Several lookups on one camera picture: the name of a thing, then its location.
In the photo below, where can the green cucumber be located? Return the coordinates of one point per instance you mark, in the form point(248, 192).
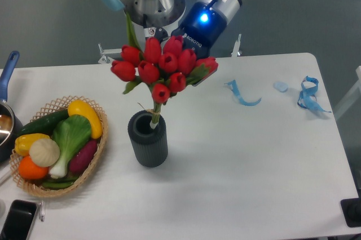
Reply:
point(44, 125)

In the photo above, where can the small light blue cap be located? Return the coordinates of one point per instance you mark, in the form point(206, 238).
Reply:
point(280, 86)

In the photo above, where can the yellow bell pepper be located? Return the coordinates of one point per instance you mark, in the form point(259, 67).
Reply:
point(24, 142)

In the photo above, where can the white steamed bun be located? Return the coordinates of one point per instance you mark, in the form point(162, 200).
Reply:
point(44, 152)

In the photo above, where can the red tulip bouquet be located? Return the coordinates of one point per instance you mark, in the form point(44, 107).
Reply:
point(166, 70)

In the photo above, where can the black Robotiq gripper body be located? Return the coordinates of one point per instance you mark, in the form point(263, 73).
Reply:
point(201, 28)

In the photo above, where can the clear pen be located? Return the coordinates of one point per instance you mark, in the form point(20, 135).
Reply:
point(41, 214)

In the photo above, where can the black device table corner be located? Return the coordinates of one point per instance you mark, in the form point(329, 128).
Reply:
point(351, 210)

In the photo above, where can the green pea pods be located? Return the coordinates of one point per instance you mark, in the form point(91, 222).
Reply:
point(57, 184)

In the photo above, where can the blue handled saucepan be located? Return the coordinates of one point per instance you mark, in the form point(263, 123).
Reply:
point(10, 124)

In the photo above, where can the purple sweet potato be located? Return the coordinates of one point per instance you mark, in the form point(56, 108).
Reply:
point(82, 159)

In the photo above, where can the black smartphone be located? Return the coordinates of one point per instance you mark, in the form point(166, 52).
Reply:
point(19, 220)

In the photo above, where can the orange fruit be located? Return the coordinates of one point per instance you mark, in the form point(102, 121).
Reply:
point(29, 170)

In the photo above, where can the green bok choy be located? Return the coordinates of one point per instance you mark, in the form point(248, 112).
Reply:
point(70, 135)

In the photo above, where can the dark grey ribbed vase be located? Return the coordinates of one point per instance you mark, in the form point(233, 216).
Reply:
point(149, 145)

